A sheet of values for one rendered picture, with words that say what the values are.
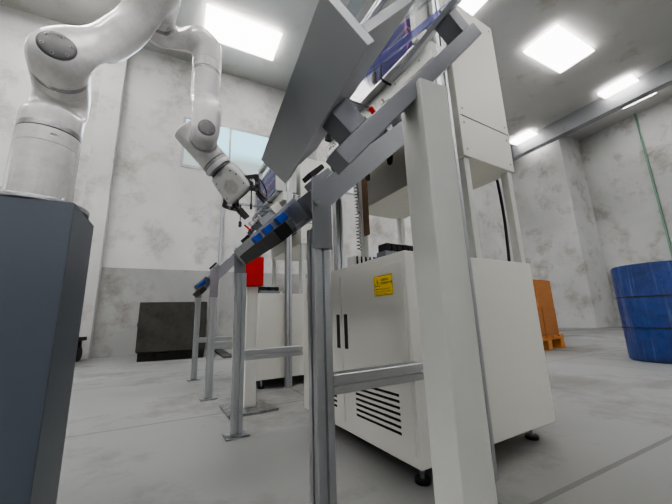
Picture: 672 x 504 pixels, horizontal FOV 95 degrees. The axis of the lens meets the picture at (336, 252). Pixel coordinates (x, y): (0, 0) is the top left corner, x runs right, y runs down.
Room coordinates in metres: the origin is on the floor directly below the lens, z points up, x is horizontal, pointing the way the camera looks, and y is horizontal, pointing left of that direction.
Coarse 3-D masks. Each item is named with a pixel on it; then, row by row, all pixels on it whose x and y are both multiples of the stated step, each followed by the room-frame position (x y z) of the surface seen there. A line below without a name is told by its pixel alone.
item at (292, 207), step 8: (296, 200) 0.72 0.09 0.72; (288, 208) 0.76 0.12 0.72; (296, 208) 0.74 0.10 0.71; (272, 216) 0.85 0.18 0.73; (288, 216) 0.79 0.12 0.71; (296, 216) 0.77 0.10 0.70; (304, 216) 0.74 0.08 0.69; (264, 224) 0.92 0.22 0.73; (272, 224) 0.88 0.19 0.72; (288, 224) 0.82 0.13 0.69; (296, 224) 0.80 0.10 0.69; (304, 224) 0.77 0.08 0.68; (256, 232) 1.00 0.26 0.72; (248, 240) 1.09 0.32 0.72; (240, 248) 1.20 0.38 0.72; (248, 248) 1.15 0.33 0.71
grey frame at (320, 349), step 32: (416, 64) 0.97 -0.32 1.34; (384, 96) 1.14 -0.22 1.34; (448, 96) 0.94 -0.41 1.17; (320, 256) 0.68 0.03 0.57; (320, 288) 0.68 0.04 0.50; (320, 320) 0.68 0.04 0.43; (320, 352) 0.68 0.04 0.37; (480, 352) 0.94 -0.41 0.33; (320, 384) 0.68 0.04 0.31; (320, 416) 0.68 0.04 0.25; (320, 448) 0.67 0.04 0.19; (320, 480) 0.67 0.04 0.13
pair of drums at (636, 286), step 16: (624, 272) 2.72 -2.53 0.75; (640, 272) 2.61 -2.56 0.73; (656, 272) 2.54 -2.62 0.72; (624, 288) 2.75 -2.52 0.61; (640, 288) 2.63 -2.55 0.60; (656, 288) 2.56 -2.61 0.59; (624, 304) 2.79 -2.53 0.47; (640, 304) 2.66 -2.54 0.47; (656, 304) 2.57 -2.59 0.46; (624, 320) 2.83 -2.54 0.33; (640, 320) 2.68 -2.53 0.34; (656, 320) 2.59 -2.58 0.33; (640, 336) 2.71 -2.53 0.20; (656, 336) 2.61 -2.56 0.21; (640, 352) 2.74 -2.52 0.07; (656, 352) 2.63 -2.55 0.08
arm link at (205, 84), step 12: (192, 72) 0.85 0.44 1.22; (204, 72) 0.84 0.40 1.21; (216, 72) 0.86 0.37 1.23; (192, 84) 0.84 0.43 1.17; (204, 84) 0.84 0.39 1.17; (216, 84) 0.86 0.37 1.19; (192, 96) 0.81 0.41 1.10; (204, 96) 0.81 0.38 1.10; (216, 96) 0.87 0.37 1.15; (192, 108) 0.78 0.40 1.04; (204, 108) 0.78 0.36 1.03; (216, 108) 0.80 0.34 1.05; (192, 120) 0.78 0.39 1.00; (204, 120) 0.78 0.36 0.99; (216, 120) 0.80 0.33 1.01; (192, 132) 0.78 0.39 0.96; (204, 132) 0.78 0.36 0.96; (216, 132) 0.80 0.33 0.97; (204, 144) 0.81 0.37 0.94; (216, 144) 0.85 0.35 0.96
